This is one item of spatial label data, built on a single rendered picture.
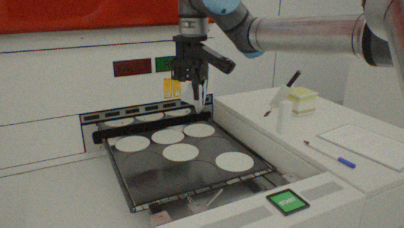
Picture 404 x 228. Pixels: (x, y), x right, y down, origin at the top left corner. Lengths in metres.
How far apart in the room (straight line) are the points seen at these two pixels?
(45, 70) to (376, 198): 0.85
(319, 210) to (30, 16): 0.76
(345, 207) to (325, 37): 0.31
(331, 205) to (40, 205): 0.67
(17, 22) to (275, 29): 0.60
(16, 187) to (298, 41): 0.88
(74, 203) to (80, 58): 0.39
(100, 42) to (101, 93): 0.15
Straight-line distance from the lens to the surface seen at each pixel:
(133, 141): 0.94
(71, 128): 0.99
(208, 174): 0.76
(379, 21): 0.38
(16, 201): 1.10
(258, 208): 0.58
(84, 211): 0.82
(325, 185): 0.67
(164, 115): 1.03
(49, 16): 0.87
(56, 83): 0.95
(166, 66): 0.99
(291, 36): 0.62
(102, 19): 0.88
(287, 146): 0.80
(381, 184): 0.70
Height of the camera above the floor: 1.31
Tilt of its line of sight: 22 degrees down
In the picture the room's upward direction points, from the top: straight up
